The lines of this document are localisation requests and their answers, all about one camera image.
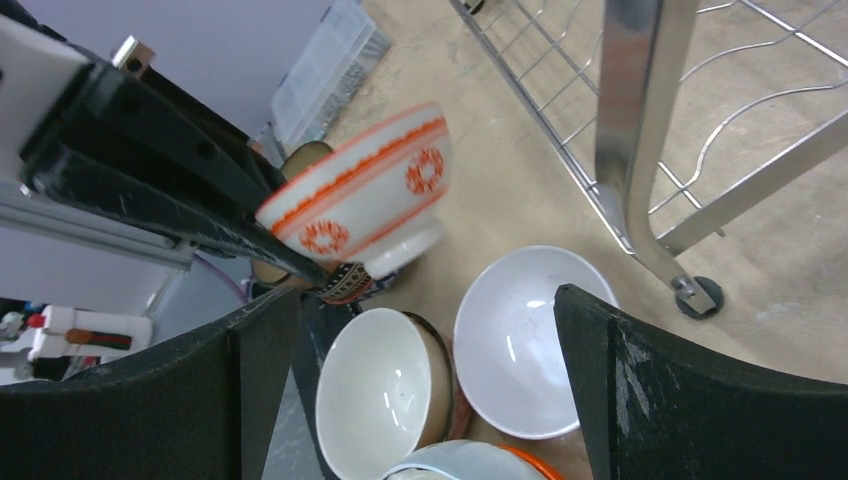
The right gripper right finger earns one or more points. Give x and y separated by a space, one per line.
654 405

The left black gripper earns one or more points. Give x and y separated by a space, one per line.
102 139

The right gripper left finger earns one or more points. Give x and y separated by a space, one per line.
201 405

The orange patterned bowl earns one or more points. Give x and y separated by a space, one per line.
373 200

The steel two-tier dish rack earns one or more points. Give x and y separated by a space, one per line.
635 68

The white cream bowl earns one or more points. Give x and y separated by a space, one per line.
387 388

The brown glazed bowl stack top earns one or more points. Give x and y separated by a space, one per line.
298 161

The patterned bowl under brown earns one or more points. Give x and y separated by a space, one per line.
350 283

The white blue-rimmed bowl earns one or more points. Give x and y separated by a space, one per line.
467 459

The clear plastic screw box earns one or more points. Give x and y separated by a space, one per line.
338 59

